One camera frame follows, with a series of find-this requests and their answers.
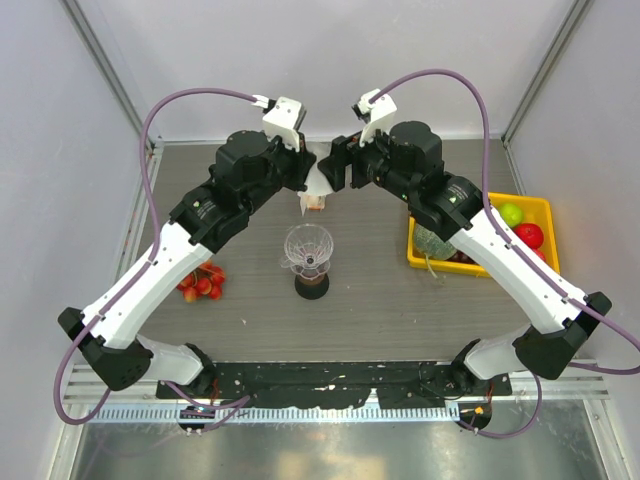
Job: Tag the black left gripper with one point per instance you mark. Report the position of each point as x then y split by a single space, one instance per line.
302 161

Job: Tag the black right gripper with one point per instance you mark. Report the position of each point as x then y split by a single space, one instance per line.
346 151

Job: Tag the white paper coffee filter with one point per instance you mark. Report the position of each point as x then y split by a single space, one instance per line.
317 185

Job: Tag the clear plastic coffee dripper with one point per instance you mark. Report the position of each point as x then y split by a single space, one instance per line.
307 250

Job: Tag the black base glass carafe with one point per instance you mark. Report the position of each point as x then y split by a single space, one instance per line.
311 283

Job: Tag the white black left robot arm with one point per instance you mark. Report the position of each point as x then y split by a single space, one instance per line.
249 169

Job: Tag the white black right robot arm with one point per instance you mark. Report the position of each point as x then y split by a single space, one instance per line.
407 162

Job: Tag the stack of paper filters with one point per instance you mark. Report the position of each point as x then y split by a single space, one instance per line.
320 150

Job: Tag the green netted melon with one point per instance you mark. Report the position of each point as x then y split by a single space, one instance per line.
431 245

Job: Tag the red grape bunch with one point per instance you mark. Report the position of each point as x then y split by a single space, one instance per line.
460 257

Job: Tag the red cherry bunch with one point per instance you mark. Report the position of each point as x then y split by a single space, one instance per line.
206 281

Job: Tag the green apple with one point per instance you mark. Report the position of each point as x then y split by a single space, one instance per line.
512 214

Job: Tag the yellow plastic fruit tray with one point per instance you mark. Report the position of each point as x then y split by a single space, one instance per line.
536 210

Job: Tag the red apple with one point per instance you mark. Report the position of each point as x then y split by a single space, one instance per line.
531 234

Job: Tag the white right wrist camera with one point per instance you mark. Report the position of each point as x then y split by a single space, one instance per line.
377 111

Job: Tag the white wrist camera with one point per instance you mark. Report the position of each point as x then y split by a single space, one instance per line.
377 111
282 118

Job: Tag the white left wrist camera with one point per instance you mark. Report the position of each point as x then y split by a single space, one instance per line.
282 118

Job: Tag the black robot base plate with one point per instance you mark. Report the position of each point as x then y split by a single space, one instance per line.
340 385

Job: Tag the white slotted cable duct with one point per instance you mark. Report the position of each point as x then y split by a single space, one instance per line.
180 412

